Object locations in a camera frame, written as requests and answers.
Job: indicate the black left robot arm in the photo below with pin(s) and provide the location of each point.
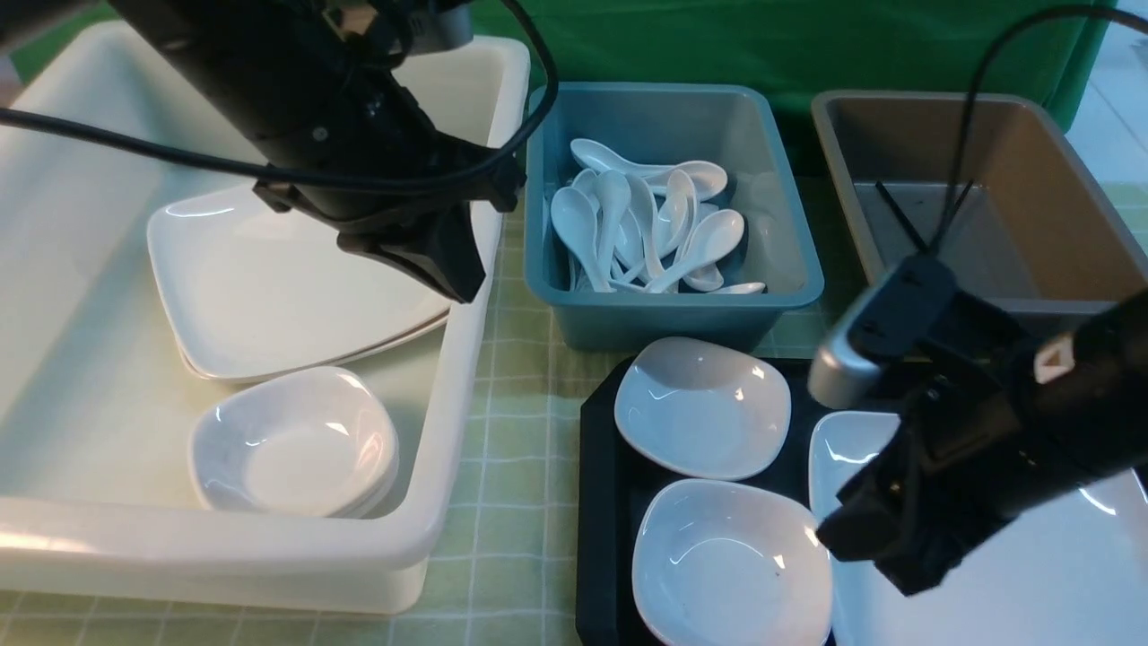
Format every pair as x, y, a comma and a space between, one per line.
343, 141

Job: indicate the large white plastic bin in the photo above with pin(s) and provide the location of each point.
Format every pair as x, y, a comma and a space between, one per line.
98, 409

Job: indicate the green backdrop cloth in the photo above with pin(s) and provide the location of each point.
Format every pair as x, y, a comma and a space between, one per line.
789, 51

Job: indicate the white spoon top of pile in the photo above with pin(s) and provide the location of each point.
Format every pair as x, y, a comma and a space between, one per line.
709, 179

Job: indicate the white spoon left of pile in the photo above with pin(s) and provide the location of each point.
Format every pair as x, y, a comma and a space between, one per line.
575, 222

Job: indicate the top white plate in bin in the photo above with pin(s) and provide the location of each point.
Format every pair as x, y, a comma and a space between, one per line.
251, 293

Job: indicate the black chopstick in brown bin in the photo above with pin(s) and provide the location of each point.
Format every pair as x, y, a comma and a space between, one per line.
906, 224

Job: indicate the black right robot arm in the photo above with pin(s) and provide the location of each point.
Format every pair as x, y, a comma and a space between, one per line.
964, 344

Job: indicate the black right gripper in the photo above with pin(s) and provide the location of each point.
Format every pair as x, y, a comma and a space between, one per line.
1052, 415

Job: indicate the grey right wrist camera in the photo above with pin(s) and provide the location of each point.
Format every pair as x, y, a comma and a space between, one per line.
879, 328

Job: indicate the white bowl tray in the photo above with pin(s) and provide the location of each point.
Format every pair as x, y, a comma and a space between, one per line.
720, 563
703, 410

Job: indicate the brown plastic bin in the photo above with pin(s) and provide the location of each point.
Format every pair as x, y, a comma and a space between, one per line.
1035, 235

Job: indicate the green checkered tablecloth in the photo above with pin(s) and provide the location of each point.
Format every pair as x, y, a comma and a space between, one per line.
504, 564

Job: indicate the large white square plate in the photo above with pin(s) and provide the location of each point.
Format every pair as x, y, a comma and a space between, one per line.
1071, 572

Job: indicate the stacked white bowls in bin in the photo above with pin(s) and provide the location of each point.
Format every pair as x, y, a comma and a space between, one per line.
313, 443

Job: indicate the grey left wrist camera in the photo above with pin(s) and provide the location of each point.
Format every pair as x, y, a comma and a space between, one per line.
428, 27

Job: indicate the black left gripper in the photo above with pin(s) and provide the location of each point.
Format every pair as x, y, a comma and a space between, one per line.
343, 140

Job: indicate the teal plastic bin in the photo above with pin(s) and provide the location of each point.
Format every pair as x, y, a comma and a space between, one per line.
731, 126

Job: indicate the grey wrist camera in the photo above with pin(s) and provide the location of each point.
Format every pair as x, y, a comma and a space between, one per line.
428, 27
879, 328

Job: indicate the white plate in bin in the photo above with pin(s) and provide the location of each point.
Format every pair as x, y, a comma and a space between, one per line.
409, 336
251, 293

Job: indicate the white spoon centre of pile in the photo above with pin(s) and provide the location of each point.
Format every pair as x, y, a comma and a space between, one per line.
614, 196

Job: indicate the white soup spoon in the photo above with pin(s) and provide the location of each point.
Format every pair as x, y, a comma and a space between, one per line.
713, 238

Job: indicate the black serving tray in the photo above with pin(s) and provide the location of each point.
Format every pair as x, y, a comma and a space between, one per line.
616, 485

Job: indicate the white spoon of pile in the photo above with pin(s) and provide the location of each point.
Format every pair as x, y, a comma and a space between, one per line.
709, 179
614, 196
575, 222

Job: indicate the lower white plate in bin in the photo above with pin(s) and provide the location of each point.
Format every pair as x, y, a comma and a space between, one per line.
409, 336

